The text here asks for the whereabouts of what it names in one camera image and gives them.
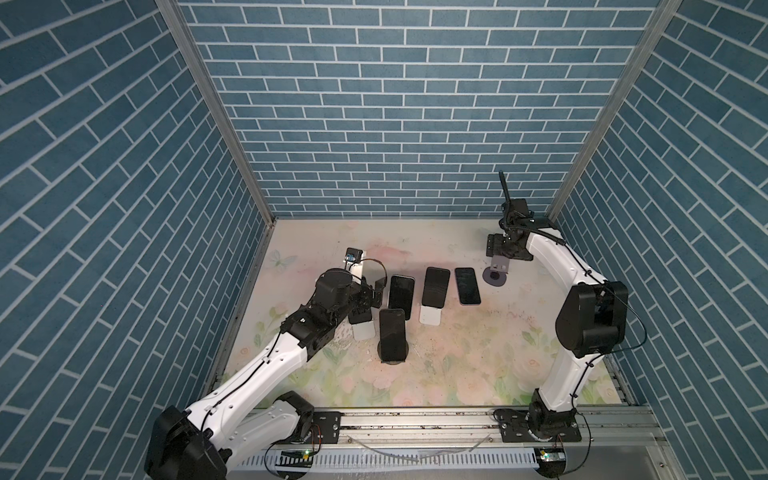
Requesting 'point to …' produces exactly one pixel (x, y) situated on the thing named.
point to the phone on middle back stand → (401, 294)
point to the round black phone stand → (392, 362)
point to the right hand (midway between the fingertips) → (501, 247)
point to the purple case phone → (468, 286)
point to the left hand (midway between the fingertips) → (371, 275)
